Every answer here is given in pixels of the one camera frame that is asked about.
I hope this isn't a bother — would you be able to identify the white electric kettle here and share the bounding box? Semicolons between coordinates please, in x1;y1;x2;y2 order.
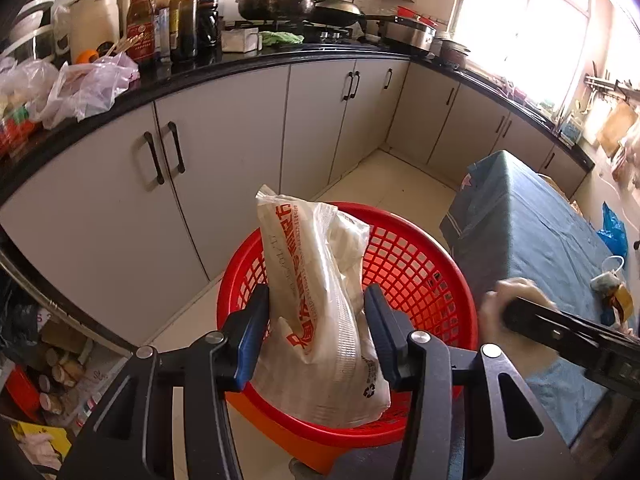
68;0;130;62

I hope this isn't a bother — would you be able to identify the clear plastic cup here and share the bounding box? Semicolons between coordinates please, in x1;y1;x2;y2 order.
601;255;625;274

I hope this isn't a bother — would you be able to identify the red plastic basket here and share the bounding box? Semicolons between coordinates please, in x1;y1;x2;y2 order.
217;202;478;474

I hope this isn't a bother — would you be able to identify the yellow plastic container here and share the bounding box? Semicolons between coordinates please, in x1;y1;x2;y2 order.
611;283;634;326

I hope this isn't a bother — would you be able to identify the white paper bag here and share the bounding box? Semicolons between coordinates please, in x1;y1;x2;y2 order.
252;186;390;428

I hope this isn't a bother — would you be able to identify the black wok with handle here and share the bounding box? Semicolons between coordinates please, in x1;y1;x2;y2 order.
308;0;393;29

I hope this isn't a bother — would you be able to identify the silver rice cooker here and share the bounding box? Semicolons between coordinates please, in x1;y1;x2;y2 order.
378;12;437;51

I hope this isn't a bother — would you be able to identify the green cloth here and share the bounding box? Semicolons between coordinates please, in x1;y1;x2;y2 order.
259;30;304;47

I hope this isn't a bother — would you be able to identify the blue table cloth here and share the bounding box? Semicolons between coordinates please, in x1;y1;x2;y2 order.
440;151;617;444

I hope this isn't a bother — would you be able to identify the black vinegar bottle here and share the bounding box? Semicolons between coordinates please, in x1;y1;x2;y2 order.
196;0;219;55

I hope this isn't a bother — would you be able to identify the red label sauce bottle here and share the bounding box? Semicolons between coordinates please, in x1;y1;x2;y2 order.
126;0;155;66

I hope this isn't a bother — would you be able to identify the white small box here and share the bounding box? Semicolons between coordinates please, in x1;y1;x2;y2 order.
220;27;262;53

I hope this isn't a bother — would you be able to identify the blue plastic bag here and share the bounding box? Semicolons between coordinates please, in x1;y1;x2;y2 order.
597;203;628;259

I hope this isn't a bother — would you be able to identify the black frying pan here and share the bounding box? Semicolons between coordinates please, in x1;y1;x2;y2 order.
235;0;319;22

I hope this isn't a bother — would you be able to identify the right hand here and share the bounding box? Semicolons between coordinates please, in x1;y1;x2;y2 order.
477;276;560;378

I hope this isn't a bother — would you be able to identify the dark soy sauce bottle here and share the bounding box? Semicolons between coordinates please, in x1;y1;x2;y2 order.
169;0;198;63

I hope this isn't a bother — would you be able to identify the white tissue pack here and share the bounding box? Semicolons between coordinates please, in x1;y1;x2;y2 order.
590;271;620;297

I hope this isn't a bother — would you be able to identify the pink white plastic bag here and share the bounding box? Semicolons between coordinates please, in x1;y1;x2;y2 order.
29;52;140;130

